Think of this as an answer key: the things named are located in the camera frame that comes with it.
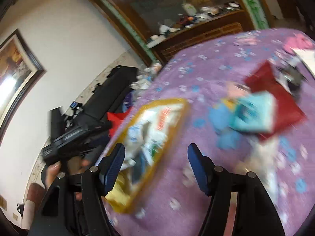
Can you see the framed wall picture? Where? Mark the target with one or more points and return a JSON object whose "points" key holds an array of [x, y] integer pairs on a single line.
{"points": [[20, 70]]}

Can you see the black cylindrical motor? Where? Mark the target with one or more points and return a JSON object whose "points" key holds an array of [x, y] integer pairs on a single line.
{"points": [[291, 79]]}

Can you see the teal tissue pack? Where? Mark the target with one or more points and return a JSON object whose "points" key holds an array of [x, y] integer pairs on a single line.
{"points": [[254, 113]]}

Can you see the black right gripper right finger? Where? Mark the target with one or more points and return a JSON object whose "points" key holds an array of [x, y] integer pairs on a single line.
{"points": [[215, 182]]}

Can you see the pink plush toy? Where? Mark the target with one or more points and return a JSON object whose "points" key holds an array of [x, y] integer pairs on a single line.
{"points": [[236, 90]]}

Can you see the purple floral tablecloth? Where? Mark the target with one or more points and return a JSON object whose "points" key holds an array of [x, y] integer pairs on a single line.
{"points": [[174, 204]]}

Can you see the blue towel bundle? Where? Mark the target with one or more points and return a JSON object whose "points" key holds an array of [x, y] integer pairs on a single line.
{"points": [[220, 117]]}

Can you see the pink fluffy cloth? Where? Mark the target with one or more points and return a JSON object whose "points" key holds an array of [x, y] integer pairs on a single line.
{"points": [[298, 41]]}

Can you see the clear plastic bottle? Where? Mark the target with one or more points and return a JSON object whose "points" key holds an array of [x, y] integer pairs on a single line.
{"points": [[155, 67]]}

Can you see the red plastic bag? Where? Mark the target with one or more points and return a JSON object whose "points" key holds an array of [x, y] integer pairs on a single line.
{"points": [[287, 112]]}

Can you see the pink mask packet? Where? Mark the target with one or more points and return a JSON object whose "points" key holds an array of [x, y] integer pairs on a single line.
{"points": [[246, 39]]}

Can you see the dark wooden cabinet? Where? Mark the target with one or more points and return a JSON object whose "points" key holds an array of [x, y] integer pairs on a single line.
{"points": [[158, 29]]}

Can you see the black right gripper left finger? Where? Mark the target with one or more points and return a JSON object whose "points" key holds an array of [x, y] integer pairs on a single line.
{"points": [[96, 183]]}

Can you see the white open notebook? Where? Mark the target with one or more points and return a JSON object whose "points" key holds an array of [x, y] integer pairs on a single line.
{"points": [[308, 59]]}

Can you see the red paper bag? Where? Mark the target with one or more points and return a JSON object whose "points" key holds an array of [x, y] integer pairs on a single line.
{"points": [[116, 119]]}

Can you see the white plastic snack packet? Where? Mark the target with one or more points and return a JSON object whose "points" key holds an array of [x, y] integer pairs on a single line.
{"points": [[147, 137]]}

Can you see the person's left hand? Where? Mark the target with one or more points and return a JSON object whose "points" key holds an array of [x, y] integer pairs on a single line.
{"points": [[54, 169]]}

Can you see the black leather chair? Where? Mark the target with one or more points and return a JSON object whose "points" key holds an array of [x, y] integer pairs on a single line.
{"points": [[106, 97]]}

